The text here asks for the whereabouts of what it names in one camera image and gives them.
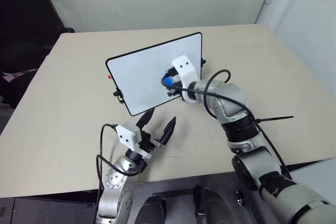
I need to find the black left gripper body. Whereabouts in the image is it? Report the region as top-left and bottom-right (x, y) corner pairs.
(138, 129), (162, 155)

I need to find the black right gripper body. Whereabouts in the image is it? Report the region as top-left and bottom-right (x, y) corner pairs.
(171, 72), (185, 101)

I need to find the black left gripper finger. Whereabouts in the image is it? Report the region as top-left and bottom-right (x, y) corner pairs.
(158, 116), (177, 146)
(135, 108), (155, 131)

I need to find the blue whiteboard eraser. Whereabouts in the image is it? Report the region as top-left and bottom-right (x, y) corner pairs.
(160, 74), (176, 87)

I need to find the black-framed whiteboard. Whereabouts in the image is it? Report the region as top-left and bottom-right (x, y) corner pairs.
(105, 32), (204, 117)

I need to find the dark rounded shape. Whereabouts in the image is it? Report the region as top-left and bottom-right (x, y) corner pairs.
(137, 195), (166, 224)
(193, 185), (253, 224)

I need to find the small black knob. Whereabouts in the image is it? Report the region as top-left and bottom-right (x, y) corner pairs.
(235, 189), (245, 207)

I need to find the black zip tie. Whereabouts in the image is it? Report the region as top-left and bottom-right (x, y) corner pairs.
(252, 115), (295, 124)

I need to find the black chair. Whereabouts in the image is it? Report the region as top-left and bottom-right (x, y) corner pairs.
(0, 0), (75, 110)

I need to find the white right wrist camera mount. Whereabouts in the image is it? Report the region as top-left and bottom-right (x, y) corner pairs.
(171, 55), (203, 103)

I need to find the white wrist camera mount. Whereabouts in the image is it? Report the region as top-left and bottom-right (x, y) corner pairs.
(115, 122), (153, 160)
(171, 55), (203, 103)

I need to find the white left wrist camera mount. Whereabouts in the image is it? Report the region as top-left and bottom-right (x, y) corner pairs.
(115, 122), (153, 160)

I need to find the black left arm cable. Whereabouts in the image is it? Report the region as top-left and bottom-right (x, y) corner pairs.
(95, 123), (140, 193)

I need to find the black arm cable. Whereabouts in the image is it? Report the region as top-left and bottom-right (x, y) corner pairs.
(95, 123), (140, 193)
(204, 69), (292, 180)

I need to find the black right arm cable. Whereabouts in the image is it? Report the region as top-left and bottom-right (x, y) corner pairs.
(204, 69), (292, 180)

